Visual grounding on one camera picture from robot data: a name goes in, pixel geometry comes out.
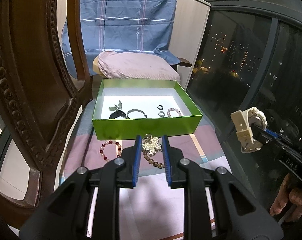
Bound right human hand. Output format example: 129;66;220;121
269;173;302;222

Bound white flower brooch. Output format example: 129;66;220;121
142;134;162;157

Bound pink crystal bead bracelet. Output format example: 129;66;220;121
167;107;183;118

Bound brown wooden bead bracelet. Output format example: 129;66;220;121
143;153;167;169

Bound red and pink bead bracelet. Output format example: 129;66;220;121
99;140;123;163

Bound dark grey wristwatch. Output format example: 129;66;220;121
109;110;127;119

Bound silver metal bangle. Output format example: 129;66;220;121
127;109;147;119

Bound carved brown wooden chair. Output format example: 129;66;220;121
0;0;92;229

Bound white plastic wristwatch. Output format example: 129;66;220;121
230;107;267;153

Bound pink cushion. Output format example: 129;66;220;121
92;50;180;82

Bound green cardboard box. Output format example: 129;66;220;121
92;79;203;140

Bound wooden armchair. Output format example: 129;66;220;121
56;0;212;98

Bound dark window frame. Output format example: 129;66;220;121
187;0;302;207

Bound blue plaid cloth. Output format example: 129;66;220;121
61;0;180;77

